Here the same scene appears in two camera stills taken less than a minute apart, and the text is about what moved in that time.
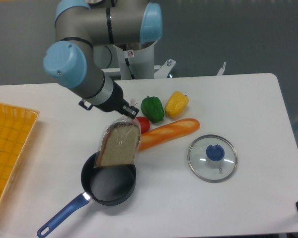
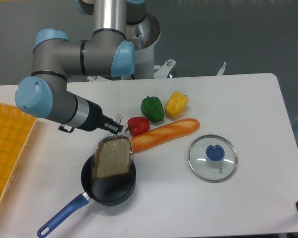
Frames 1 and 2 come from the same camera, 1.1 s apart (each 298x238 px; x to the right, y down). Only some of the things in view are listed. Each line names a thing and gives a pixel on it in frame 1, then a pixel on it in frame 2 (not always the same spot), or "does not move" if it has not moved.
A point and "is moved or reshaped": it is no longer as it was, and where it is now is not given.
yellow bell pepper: (176, 104) does not move
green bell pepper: (152, 108) does not move
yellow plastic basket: (11, 128) does not move
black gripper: (115, 102) to (97, 120)
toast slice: (119, 143) is moved or reshaped
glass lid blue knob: (212, 158) does not move
